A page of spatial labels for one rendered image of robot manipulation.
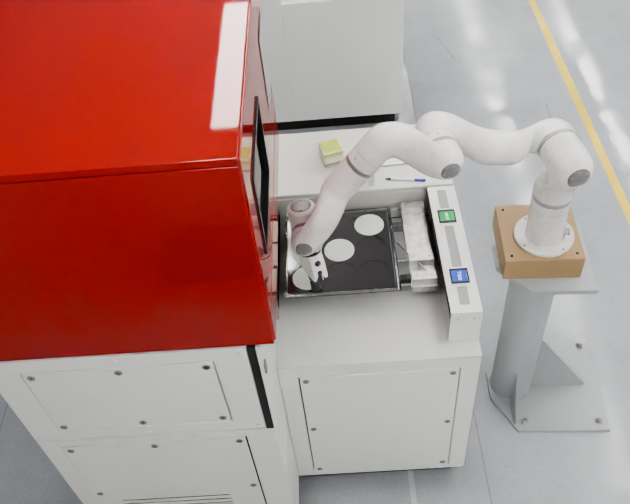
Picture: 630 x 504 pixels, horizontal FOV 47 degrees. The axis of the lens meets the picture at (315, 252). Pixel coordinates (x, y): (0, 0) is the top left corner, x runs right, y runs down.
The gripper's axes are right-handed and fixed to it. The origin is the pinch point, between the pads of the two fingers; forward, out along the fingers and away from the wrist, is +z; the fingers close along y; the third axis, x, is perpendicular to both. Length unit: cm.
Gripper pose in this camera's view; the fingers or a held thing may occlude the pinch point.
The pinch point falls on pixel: (316, 285)
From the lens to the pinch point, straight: 228.5
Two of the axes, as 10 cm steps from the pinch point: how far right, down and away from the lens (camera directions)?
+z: 1.4, 7.5, 6.4
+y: -4.7, -5.2, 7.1
